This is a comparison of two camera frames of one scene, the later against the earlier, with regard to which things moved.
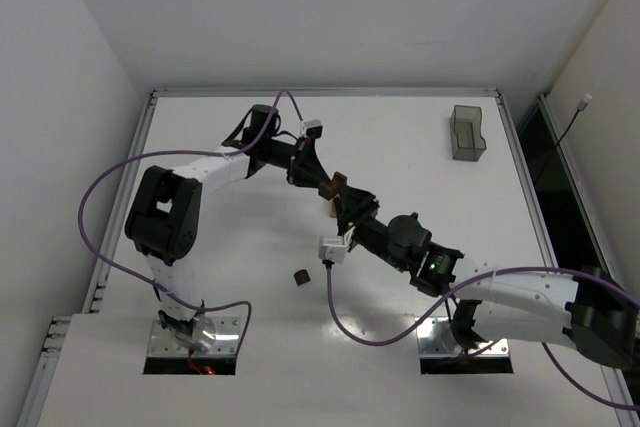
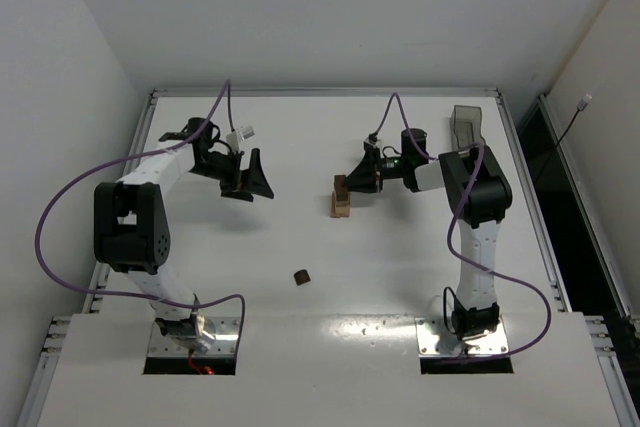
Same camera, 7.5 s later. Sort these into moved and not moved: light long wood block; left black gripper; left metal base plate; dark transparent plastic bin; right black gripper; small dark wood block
Moved: right black gripper; left black gripper
Not moved: light long wood block; small dark wood block; left metal base plate; dark transparent plastic bin
